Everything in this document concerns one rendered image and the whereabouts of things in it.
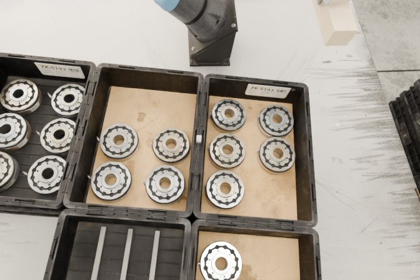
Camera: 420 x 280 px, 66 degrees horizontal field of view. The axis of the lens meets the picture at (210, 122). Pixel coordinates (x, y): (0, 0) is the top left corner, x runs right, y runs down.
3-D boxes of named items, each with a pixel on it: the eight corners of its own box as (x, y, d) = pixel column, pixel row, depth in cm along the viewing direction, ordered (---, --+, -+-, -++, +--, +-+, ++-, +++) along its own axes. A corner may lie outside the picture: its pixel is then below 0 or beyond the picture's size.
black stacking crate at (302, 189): (202, 94, 103) (205, 74, 92) (294, 102, 104) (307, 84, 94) (191, 224, 86) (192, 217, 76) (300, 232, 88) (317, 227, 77)
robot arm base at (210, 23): (192, 15, 119) (173, 0, 112) (225, -7, 110) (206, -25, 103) (195, 49, 112) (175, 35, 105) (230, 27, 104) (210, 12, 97)
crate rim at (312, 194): (204, 77, 94) (204, 72, 92) (305, 87, 95) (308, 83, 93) (192, 219, 77) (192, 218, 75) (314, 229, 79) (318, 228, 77)
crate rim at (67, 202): (99, 66, 92) (97, 61, 90) (204, 77, 94) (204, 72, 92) (64, 209, 76) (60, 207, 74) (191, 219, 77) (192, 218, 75)
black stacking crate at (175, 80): (107, 84, 101) (98, 63, 91) (201, 94, 103) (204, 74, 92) (77, 214, 85) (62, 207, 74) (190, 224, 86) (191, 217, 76)
